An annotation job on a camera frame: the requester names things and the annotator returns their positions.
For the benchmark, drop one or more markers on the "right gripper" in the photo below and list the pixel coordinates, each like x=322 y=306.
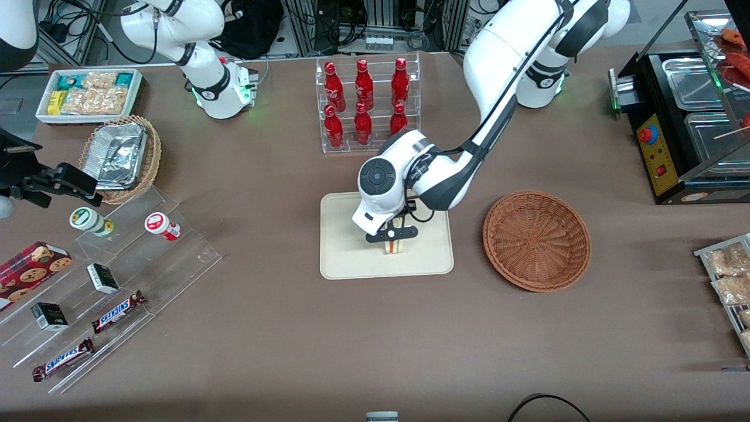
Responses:
x=13 y=166

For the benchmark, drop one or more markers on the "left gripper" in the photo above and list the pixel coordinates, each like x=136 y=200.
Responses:
x=405 y=211

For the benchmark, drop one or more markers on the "triangle sandwich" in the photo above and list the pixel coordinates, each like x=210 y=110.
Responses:
x=396 y=247

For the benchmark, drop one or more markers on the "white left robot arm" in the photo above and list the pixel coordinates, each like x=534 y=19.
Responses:
x=504 y=58

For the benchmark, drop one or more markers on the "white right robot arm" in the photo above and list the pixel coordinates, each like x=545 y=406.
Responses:
x=205 y=64

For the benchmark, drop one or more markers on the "beige plastic tray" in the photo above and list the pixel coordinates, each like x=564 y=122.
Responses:
x=428 y=258

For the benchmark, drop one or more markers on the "light wicker basket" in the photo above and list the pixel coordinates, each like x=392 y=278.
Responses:
x=151 y=158

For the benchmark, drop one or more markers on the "brown wicker basket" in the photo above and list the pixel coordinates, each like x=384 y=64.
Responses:
x=536 y=240

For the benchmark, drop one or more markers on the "green lid cup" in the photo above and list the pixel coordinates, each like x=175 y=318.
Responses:
x=87 y=220

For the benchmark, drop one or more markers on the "aluminium foil container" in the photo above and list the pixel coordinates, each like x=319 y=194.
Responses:
x=114 y=155

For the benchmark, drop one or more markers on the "white snack bin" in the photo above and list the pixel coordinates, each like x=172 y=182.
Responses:
x=44 y=114

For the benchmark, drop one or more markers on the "red lid cup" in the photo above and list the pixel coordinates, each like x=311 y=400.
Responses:
x=159 y=225

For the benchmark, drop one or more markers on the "clear acrylic bottle rack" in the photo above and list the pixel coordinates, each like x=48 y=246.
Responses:
x=351 y=149

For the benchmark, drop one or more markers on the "clear rice cracker bag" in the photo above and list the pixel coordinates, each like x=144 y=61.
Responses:
x=96 y=101
x=99 y=80

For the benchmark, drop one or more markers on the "yellow snack packet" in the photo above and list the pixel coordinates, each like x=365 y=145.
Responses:
x=55 y=103

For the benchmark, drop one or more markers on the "small black box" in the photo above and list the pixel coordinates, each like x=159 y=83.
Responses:
x=49 y=316
x=102 y=278

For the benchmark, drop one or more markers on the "red cookie box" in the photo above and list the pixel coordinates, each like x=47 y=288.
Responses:
x=29 y=272

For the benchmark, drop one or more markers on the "red cola bottle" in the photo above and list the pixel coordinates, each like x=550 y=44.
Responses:
x=333 y=88
x=398 y=120
x=400 y=82
x=362 y=126
x=364 y=85
x=334 y=129

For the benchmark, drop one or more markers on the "teal snack packet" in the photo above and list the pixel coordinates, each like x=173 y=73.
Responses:
x=69 y=82
x=125 y=80

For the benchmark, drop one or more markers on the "clear acrylic stepped display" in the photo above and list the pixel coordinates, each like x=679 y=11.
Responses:
x=176 y=264

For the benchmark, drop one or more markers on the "snickers bar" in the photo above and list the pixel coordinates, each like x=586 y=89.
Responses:
x=117 y=312
x=63 y=358

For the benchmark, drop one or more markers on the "white power strip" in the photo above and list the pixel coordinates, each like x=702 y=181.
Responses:
x=379 y=43

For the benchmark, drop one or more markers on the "black bag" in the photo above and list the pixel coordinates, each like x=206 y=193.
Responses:
x=252 y=26

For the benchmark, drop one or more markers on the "red emergency button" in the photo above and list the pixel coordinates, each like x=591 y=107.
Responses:
x=647 y=135

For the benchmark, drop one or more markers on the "black food warmer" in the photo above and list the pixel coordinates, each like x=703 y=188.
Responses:
x=665 y=187

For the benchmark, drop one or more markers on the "steel warmer pan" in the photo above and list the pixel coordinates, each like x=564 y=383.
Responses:
x=694 y=88

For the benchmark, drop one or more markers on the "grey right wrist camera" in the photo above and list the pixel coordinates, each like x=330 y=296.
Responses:
x=4 y=207

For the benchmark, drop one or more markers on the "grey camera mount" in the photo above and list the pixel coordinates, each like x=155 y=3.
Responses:
x=382 y=417

